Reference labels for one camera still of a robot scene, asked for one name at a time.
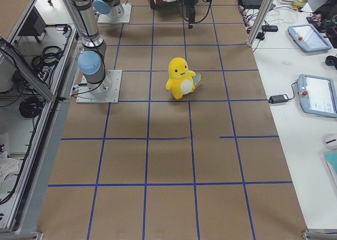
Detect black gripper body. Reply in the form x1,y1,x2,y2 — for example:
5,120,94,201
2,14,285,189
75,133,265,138
186,5,195,24

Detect yellow plush dinosaur toy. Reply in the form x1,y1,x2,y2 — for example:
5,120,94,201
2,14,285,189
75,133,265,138
165,57,201,100

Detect upper teach pendant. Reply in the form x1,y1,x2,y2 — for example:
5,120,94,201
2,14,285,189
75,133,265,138
288,24,332,53

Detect teach pendant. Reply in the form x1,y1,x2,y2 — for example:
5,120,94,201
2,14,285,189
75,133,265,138
288,24,332,53
297,74,336,118

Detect black power adapter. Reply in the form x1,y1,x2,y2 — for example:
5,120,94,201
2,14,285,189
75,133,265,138
268,94,289,104

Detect lower teach pendant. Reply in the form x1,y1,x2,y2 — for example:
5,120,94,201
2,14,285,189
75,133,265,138
297,74,336,118

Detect aluminium frame post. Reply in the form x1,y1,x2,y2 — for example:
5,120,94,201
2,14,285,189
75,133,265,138
246,0,274,47

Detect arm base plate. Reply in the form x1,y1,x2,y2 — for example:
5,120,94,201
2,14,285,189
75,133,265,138
76,69,122,104
97,3,132,24

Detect black coiled cables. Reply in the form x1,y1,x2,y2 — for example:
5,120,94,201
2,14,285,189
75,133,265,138
31,45,66,72

